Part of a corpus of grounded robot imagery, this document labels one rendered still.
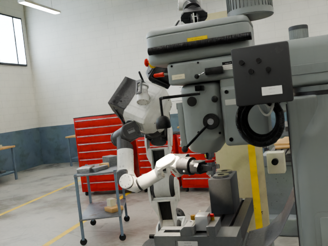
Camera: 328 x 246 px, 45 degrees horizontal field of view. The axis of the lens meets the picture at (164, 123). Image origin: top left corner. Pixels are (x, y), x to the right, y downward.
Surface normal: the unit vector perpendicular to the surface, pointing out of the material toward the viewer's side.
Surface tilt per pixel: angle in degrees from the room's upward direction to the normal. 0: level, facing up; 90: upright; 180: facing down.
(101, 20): 90
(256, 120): 90
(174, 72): 90
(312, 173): 88
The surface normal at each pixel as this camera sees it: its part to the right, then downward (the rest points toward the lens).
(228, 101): -0.31, 0.08
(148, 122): 0.36, 0.40
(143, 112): -0.19, -0.47
